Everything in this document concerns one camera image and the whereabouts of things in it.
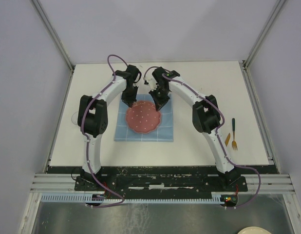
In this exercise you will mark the blue checked cloth placemat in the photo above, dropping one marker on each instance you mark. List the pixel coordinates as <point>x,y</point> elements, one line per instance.
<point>162,133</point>

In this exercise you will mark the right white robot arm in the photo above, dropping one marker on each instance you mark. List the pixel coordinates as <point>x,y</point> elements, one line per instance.
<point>207,119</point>

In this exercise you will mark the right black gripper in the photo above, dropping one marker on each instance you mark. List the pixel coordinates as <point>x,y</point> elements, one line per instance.
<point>159,104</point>

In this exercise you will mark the aluminium frame post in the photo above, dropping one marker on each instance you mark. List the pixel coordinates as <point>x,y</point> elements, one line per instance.
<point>273,16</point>
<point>52,32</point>

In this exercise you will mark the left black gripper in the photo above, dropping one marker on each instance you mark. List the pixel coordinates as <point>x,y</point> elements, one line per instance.
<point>129,101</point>

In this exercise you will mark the clear plastic cup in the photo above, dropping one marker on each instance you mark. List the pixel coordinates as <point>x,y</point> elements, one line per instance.
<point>74,118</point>

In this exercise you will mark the left aluminium frame post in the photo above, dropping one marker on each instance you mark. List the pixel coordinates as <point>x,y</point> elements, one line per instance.
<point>52,32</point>

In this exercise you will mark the green handled gold knife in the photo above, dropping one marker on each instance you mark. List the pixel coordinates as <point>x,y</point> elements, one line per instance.
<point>227,139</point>

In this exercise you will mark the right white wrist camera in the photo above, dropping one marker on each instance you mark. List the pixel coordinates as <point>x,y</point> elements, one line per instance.
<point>151,83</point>

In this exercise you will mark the right aluminium frame post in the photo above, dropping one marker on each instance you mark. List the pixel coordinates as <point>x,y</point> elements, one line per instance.
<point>273,16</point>

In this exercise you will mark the pink dotted plate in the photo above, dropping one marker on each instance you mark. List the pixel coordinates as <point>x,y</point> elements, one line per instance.
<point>143,117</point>

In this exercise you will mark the cream plate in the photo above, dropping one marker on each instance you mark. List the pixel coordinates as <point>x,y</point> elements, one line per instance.
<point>253,230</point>

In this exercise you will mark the green handled gold fork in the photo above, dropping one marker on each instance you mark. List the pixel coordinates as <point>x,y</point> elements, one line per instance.
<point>234,143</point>

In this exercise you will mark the light blue cable duct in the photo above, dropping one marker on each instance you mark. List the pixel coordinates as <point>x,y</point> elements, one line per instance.
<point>97,198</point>

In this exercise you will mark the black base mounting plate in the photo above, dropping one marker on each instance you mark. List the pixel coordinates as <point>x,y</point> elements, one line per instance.
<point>121,179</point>

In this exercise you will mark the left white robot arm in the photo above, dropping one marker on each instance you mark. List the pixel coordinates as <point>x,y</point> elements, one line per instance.
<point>93,116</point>

